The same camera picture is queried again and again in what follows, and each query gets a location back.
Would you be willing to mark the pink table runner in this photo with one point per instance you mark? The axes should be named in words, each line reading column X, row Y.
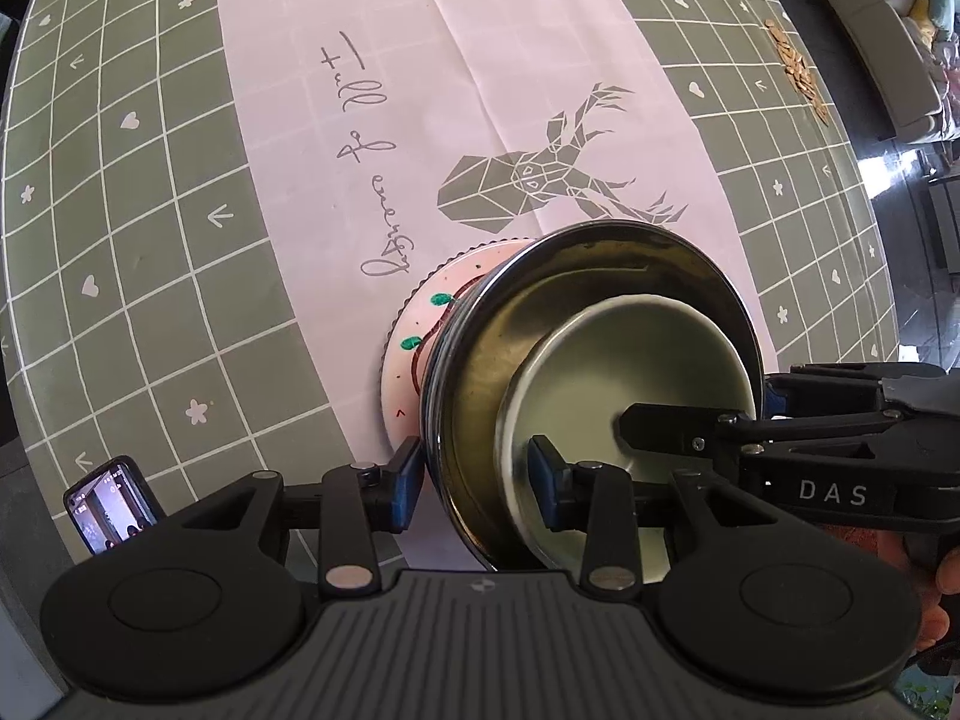
column 353, row 112

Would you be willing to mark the green ceramic bowl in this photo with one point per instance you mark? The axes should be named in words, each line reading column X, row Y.
column 576, row 383

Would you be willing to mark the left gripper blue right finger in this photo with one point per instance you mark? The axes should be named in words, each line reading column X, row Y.
column 597, row 500

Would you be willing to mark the person's right hand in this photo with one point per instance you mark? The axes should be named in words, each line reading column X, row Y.
column 935, row 621

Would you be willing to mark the green checked tablecloth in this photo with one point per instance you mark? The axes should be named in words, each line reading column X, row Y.
column 143, row 310

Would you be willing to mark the beige sofa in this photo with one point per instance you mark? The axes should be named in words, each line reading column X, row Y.
column 911, row 84

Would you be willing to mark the smartphone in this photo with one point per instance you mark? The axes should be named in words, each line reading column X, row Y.
column 111, row 504

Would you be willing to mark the blue steel bowl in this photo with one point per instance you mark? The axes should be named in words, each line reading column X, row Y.
column 498, row 322

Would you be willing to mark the painted white ceramic plate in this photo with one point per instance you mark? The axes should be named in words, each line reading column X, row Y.
column 420, row 344

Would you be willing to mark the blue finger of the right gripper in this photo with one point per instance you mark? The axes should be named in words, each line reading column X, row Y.
column 784, row 397
column 685, row 431

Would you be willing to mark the pile of seeds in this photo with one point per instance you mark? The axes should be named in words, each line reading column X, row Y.
column 798, row 71

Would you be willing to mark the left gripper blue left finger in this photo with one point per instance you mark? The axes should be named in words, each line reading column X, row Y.
column 355, row 503

